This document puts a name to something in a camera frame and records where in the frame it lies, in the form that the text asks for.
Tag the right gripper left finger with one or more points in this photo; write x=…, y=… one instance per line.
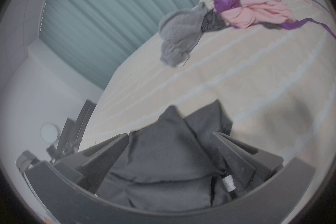
x=102, y=158

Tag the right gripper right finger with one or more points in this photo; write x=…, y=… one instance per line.
x=236, y=160

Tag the black T-shirt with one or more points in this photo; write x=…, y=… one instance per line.
x=162, y=160

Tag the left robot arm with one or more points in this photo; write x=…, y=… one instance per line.
x=64, y=153

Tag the bed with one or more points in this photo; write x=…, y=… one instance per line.
x=249, y=81

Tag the white round disc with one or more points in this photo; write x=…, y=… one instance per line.
x=49, y=132

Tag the dark grey garment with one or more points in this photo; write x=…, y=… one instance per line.
x=271, y=26

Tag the black shiny garment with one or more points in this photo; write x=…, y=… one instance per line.
x=212, y=22

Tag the pink garment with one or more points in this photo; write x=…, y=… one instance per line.
x=252, y=11

